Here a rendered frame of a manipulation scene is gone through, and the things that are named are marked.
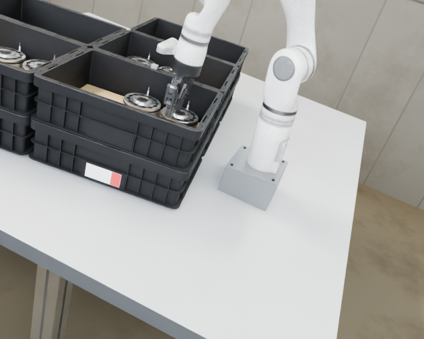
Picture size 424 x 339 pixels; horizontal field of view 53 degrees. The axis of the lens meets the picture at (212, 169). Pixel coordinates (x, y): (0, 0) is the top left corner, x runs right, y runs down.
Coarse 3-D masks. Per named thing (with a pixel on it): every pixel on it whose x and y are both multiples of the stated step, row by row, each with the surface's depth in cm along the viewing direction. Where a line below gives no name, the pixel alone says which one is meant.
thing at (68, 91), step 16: (64, 64) 106; (48, 80) 95; (80, 96) 95; (96, 96) 94; (112, 112) 95; (128, 112) 94; (144, 112) 94; (208, 112) 104; (160, 128) 95; (176, 128) 94; (192, 128) 94
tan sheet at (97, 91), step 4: (88, 84) 123; (80, 88) 120; (84, 88) 120; (88, 88) 121; (92, 88) 122; (96, 88) 123; (100, 88) 123; (92, 92) 120; (96, 92) 120; (100, 92) 121; (104, 92) 122; (108, 92) 123; (104, 96) 120; (108, 96) 120; (112, 96) 121; (116, 96) 122; (120, 96) 123; (124, 96) 123; (116, 100) 119; (120, 100) 120; (160, 112) 121
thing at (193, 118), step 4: (164, 108) 116; (184, 108) 120; (188, 112) 118; (192, 112) 119; (172, 116) 113; (192, 116) 116; (196, 116) 117; (176, 120) 111; (180, 120) 112; (184, 120) 114; (188, 120) 114; (192, 120) 115; (196, 120) 115; (188, 124) 113
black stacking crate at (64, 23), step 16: (0, 0) 137; (16, 0) 145; (32, 0) 147; (16, 16) 148; (32, 16) 150; (48, 16) 149; (64, 16) 148; (80, 16) 147; (64, 32) 150; (80, 32) 149; (96, 32) 148; (112, 32) 147
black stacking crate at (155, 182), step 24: (48, 144) 104; (72, 144) 102; (96, 144) 100; (72, 168) 105; (120, 168) 103; (144, 168) 100; (168, 168) 99; (192, 168) 104; (144, 192) 105; (168, 192) 103
